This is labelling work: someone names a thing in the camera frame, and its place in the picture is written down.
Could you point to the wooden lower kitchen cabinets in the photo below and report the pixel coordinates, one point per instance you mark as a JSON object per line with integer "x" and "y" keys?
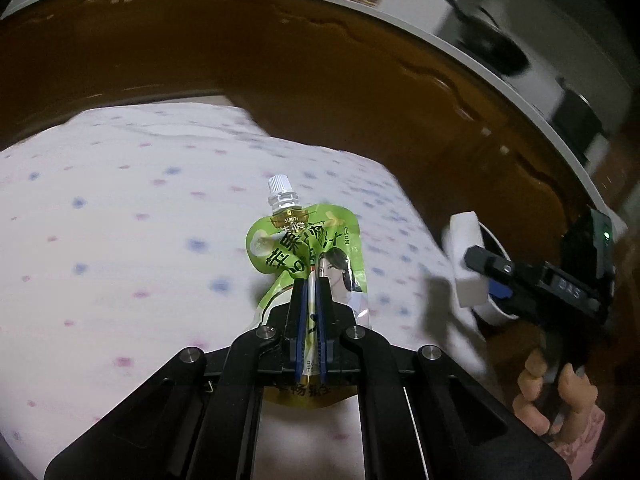
{"x": 300, "y": 60}

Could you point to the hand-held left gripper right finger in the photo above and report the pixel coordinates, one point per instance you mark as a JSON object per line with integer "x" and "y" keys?
{"x": 322, "y": 332}

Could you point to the white dotted blanket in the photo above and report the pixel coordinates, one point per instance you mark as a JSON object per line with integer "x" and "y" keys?
{"x": 125, "y": 235}

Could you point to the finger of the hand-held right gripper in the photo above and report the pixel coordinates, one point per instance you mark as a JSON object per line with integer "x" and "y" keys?
{"x": 490, "y": 262}
{"x": 507, "y": 294}

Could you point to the black wok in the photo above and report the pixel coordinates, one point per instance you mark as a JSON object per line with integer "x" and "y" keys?
{"x": 495, "y": 45}

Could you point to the person's right forearm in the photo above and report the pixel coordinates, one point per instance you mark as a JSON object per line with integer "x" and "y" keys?
{"x": 585, "y": 442}

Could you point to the white bowl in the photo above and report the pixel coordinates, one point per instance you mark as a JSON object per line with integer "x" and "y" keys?
{"x": 496, "y": 314}

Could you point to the person's right hand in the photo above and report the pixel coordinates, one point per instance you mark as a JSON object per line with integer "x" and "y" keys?
{"x": 532, "y": 395}

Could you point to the black stockpot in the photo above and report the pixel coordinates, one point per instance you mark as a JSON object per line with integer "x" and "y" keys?
{"x": 580, "y": 120}

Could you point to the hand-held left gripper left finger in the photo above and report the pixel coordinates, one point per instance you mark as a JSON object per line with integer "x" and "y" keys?
{"x": 300, "y": 332}

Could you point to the green juice pouch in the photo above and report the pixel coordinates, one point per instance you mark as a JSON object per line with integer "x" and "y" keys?
{"x": 300, "y": 250}

